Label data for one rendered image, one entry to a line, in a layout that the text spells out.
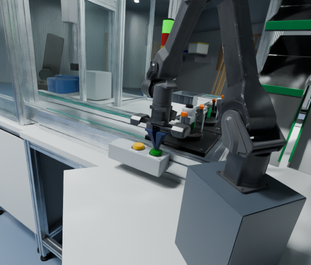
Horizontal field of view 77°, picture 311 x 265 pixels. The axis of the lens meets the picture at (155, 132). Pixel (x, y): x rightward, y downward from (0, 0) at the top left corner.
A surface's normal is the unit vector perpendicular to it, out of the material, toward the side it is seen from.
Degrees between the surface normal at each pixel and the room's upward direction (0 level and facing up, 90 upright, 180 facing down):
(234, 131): 65
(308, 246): 0
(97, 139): 90
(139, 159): 90
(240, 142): 90
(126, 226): 0
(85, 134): 90
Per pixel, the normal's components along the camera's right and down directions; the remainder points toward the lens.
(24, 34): 0.87, 0.25
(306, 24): -0.62, 0.58
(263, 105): 0.42, -0.26
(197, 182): -0.92, 0.05
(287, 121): -0.38, -0.52
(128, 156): -0.49, 0.25
